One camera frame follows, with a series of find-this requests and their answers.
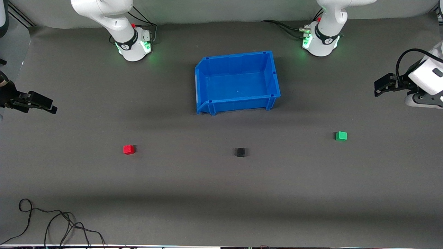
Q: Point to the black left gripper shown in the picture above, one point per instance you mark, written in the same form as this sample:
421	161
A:
403	84

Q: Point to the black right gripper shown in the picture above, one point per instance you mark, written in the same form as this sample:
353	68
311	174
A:
7	95

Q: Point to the small green cube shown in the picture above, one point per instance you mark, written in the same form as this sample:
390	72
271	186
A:
341	136

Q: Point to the small red cube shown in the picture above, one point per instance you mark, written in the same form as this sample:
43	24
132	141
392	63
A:
128	149

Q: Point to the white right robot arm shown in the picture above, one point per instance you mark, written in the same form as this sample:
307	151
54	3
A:
114	24

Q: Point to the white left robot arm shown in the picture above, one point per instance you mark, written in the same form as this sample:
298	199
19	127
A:
327	20

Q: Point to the small black cube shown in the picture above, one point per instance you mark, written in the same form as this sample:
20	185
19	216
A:
241	152

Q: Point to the blue plastic storage bin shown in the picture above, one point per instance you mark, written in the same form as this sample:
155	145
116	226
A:
238	83

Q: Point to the dark grey table mat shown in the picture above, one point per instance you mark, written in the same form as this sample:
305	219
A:
221	193

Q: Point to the black frame rail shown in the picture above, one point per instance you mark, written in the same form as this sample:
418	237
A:
20	15

